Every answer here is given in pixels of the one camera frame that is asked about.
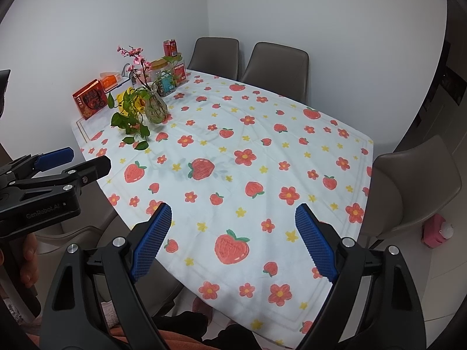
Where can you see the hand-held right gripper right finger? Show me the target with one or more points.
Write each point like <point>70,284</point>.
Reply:
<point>315,240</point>

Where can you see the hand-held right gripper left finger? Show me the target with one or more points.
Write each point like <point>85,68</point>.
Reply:
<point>153,240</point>

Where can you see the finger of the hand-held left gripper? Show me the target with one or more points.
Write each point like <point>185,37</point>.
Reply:
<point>91,167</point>
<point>54,157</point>

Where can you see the person's left hand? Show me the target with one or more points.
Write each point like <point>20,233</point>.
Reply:
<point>30,259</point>

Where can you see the green pothos plant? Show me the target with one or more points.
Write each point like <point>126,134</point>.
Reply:
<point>127,120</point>

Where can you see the red gift box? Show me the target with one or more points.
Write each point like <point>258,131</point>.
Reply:
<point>89,100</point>

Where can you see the yellow plush toy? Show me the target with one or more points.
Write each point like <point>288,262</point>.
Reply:
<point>122,98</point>

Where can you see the white fluffy cloth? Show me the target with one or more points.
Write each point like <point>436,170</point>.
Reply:
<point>108,313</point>

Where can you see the glass vase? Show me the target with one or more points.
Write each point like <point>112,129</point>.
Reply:
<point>157,107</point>

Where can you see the white black ornament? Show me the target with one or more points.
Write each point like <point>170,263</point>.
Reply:
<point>128,71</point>

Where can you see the teal snack box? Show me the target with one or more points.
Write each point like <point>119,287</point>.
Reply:
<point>168,84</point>

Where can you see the pink blossom branch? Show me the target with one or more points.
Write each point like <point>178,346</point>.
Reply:
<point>137,60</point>

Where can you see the pink bottle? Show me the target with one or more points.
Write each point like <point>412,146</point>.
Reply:
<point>436,231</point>

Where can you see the plastic jar orange lid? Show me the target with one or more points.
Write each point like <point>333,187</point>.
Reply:
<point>158,67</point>

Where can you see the strawberry flower print tablecloth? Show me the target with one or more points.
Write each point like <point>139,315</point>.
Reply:
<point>233,142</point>

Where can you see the clear snack box red label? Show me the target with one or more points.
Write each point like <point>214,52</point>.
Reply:
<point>180,72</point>

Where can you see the red drink can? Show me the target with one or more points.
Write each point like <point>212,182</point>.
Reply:
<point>170,48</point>

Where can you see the dark wooden cabinet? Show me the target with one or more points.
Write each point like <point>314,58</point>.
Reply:
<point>448,91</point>

